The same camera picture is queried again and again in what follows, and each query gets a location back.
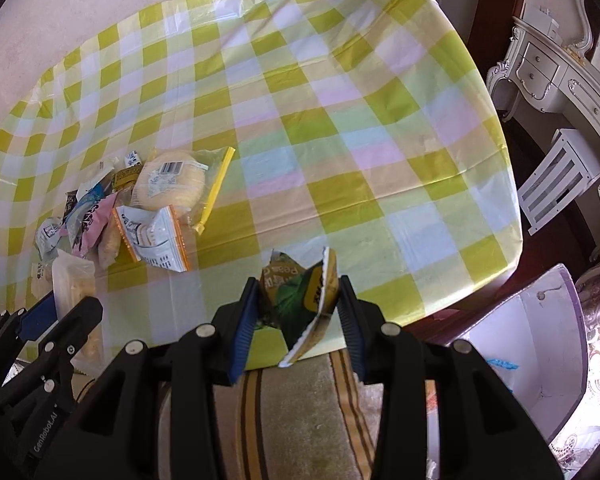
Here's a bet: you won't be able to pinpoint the ornate white mirror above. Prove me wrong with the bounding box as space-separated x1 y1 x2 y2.
567 0 600 86

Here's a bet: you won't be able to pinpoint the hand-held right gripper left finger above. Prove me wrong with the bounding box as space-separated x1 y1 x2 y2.
30 277 261 480

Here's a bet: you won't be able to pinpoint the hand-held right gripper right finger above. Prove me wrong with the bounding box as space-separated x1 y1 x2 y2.
337 275 566 480

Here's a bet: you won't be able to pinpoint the yellow green small packet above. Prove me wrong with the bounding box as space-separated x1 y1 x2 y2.
111 166 142 192

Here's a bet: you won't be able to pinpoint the pink chocolate packet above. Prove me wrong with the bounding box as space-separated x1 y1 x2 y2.
66 192 118 261

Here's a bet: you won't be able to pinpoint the floral lace curtain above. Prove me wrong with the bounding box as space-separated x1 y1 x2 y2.
550 310 600 461

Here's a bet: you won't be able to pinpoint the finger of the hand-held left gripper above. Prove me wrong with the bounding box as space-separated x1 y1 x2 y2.
0 295 58 381
0 297 103 411

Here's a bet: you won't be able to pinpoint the white slatted stool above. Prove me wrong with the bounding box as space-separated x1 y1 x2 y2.
517 129 600 237

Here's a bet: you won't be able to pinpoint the white blue snack packet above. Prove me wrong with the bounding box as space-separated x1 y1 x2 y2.
34 216 68 263

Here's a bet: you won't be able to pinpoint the striped fringed cushion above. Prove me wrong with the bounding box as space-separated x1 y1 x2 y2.
145 347 441 480

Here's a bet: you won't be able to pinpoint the green yellow snack packet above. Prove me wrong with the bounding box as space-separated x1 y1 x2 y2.
257 247 341 368

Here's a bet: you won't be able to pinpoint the green checkered tablecloth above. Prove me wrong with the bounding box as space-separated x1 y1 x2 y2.
0 0 523 376

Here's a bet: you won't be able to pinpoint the blue crinkled wrapper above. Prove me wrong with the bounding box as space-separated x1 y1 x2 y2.
482 356 521 371

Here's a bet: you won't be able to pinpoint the round bread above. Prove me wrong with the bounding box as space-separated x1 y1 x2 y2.
130 146 237 235

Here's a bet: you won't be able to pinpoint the clear bag pale biscuits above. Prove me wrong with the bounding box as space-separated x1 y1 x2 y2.
51 250 106 366

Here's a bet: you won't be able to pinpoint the small white box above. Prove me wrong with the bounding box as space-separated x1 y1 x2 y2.
530 5 563 36

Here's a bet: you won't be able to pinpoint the orange white cracker packet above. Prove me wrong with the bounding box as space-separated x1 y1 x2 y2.
111 205 188 275

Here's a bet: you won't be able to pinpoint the white ornate vanity dresser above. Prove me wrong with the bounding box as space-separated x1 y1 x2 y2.
485 15 600 261

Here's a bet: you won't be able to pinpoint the clear packet beige pastry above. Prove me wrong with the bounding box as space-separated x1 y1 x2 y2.
97 210 131 268

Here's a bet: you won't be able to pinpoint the purple-rimmed white box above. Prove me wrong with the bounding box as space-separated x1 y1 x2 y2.
447 262 590 448

